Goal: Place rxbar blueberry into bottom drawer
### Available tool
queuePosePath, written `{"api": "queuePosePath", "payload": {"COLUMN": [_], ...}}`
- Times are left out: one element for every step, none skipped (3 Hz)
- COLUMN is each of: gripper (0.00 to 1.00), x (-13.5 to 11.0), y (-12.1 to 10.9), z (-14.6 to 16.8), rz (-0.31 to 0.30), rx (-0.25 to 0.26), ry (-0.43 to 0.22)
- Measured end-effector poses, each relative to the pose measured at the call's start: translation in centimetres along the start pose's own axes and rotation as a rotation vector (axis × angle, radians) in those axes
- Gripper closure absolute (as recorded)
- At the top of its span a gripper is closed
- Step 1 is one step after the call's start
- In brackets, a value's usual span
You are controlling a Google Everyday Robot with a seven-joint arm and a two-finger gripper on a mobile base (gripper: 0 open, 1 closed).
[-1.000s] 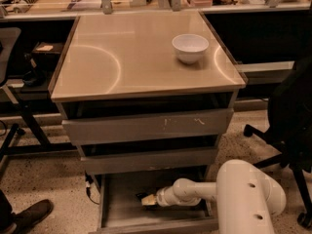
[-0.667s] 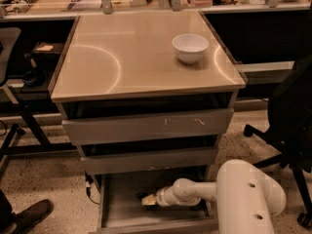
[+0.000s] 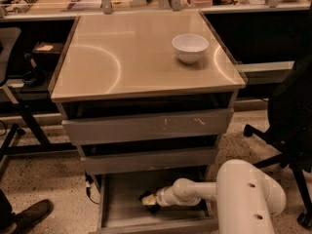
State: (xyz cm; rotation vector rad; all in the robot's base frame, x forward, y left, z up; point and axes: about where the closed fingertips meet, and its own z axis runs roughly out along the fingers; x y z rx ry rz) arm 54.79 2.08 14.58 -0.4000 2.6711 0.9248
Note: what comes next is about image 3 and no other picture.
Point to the brown shoe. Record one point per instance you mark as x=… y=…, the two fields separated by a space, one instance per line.
x=12 y=223

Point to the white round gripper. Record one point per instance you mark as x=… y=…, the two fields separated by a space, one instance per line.
x=161 y=198

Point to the grey drawer cabinet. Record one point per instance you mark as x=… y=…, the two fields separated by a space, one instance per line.
x=127 y=65

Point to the white ceramic bowl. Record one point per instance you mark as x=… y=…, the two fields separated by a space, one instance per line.
x=189 y=48

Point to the top grey drawer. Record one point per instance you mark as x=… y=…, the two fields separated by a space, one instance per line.
x=147 y=126

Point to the black box under desk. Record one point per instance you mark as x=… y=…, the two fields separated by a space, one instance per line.
x=47 y=53

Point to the black office chair right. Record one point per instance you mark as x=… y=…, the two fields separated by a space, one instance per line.
x=289 y=112

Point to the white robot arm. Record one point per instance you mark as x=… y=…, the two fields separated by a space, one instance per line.
x=246 y=198

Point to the middle grey drawer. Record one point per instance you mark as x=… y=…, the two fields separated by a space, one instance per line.
x=149 y=161

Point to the open bottom grey drawer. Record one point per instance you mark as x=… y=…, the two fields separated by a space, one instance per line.
x=122 y=212

